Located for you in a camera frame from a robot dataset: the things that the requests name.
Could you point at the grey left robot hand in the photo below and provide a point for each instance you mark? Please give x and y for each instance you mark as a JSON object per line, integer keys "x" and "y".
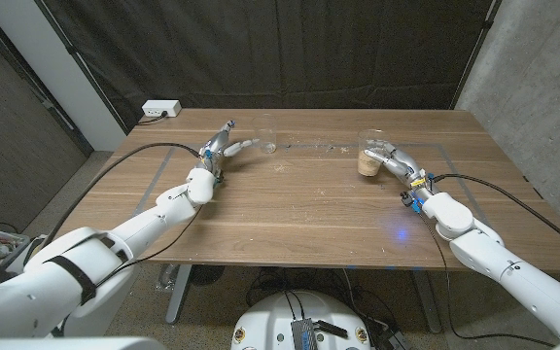
{"x": 214, "y": 150}

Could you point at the grey tape outline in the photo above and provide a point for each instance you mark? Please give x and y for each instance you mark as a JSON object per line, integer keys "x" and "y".
{"x": 309, "y": 145}

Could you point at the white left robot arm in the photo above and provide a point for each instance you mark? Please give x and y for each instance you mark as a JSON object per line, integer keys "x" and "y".
{"x": 163, "y": 214}

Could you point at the brown sugar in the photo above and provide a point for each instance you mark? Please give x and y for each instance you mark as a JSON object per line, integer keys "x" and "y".
{"x": 368, "y": 166}

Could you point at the grey finned electronics box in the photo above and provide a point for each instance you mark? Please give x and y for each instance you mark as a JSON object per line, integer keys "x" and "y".
{"x": 303, "y": 335}

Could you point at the smaller clear plastic cup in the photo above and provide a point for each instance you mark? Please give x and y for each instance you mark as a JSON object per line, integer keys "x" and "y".
{"x": 264, "y": 133}

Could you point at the black backdrop stand pole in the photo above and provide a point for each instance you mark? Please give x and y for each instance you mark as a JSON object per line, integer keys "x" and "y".
{"x": 477, "y": 48}
{"x": 73, "y": 50}

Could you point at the larger clear plastic cup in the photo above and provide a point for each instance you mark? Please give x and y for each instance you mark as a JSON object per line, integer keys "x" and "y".
{"x": 368, "y": 166}

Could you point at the black flat plate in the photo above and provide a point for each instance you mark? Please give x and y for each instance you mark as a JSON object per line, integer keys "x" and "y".
{"x": 331, "y": 329}

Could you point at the grey table leg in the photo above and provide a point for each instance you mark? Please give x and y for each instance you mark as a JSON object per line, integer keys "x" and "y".
{"x": 178, "y": 301}
{"x": 425, "y": 301}

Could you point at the dark brown door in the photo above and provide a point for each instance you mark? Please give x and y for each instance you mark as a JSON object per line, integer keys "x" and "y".
{"x": 8, "y": 146}

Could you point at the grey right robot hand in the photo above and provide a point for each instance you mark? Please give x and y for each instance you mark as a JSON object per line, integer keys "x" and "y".
{"x": 404, "y": 167}

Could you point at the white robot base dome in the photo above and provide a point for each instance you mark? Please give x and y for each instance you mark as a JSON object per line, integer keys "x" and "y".
{"x": 260, "y": 321}

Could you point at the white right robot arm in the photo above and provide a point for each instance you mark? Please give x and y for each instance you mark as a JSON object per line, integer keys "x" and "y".
{"x": 503, "y": 267}

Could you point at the black backdrop curtain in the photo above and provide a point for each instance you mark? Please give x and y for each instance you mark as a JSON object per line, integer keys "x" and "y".
{"x": 212, "y": 48}

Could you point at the white power strip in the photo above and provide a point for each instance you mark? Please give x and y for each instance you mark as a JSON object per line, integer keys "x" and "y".
{"x": 161, "y": 108}

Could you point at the black round floor object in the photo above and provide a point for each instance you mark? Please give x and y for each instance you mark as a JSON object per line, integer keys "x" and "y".
{"x": 207, "y": 274}

